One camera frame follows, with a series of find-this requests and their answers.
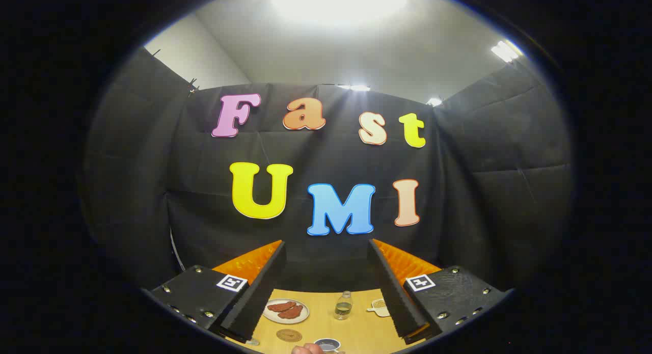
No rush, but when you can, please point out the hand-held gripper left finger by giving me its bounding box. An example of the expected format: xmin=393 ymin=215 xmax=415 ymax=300
xmin=145 ymin=239 xmax=287 ymax=343

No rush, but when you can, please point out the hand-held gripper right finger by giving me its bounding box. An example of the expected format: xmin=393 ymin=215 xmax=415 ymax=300
xmin=368 ymin=238 xmax=512 ymax=344

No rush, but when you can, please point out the clear plastic water bottle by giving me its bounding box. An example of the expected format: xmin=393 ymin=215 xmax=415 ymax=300
xmin=334 ymin=291 xmax=354 ymax=320

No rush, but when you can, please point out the white round plate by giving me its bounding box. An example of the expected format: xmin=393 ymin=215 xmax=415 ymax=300
xmin=263 ymin=298 xmax=310 ymax=324

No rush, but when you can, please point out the wooden table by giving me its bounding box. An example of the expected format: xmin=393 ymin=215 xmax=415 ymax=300
xmin=227 ymin=288 xmax=423 ymax=354

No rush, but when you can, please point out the large bright ceiling light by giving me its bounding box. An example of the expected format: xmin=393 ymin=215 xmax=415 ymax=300
xmin=265 ymin=0 xmax=413 ymax=26

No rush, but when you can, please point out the thin white cable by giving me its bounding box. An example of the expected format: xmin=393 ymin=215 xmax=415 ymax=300
xmin=170 ymin=227 xmax=185 ymax=271

